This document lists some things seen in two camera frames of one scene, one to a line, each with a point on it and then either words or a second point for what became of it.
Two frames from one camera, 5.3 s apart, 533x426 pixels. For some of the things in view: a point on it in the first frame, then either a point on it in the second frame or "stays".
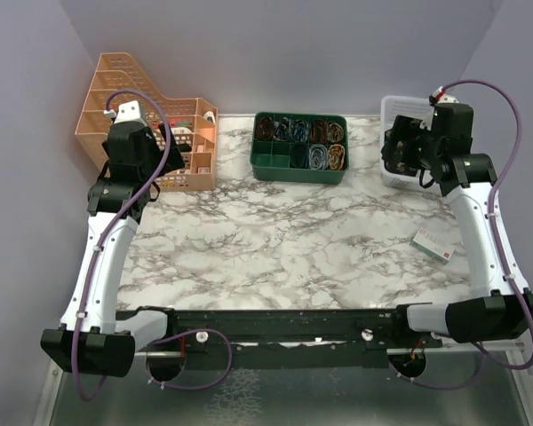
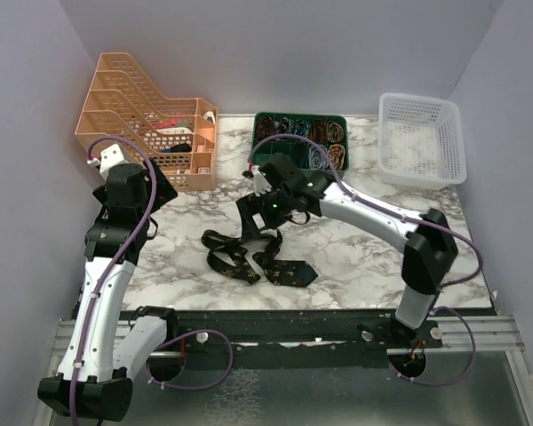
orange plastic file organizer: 117,87 stays
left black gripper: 174,159 → 164,193
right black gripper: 406,130 → 251,205
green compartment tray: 298,147 stays
